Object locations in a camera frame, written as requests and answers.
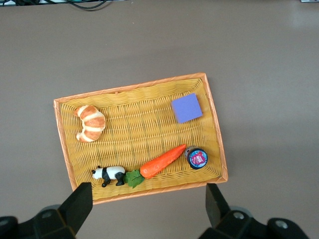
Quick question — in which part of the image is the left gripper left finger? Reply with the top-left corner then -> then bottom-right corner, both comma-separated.
32,182 -> 94,239

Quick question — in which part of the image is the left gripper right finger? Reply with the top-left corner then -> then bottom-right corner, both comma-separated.
199,184 -> 270,239

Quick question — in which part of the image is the orange yellow wicker basket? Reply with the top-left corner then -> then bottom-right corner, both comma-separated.
53,72 -> 229,206

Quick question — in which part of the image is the black white panda figurine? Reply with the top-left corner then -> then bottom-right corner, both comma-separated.
91,165 -> 127,188

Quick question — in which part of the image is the small jar with printed lid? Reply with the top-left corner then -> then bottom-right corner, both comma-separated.
184,145 -> 209,170

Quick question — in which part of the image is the orange toy carrot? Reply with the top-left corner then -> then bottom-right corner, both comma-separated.
124,143 -> 187,189

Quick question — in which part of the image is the toy croissant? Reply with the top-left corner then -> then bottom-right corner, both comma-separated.
73,105 -> 107,143

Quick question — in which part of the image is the purple foam block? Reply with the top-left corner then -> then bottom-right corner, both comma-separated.
170,93 -> 203,124

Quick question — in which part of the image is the brown table cover sheet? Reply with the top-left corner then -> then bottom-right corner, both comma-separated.
0,1 -> 319,239

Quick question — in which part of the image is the black looped cable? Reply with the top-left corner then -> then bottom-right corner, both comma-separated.
48,0 -> 108,12

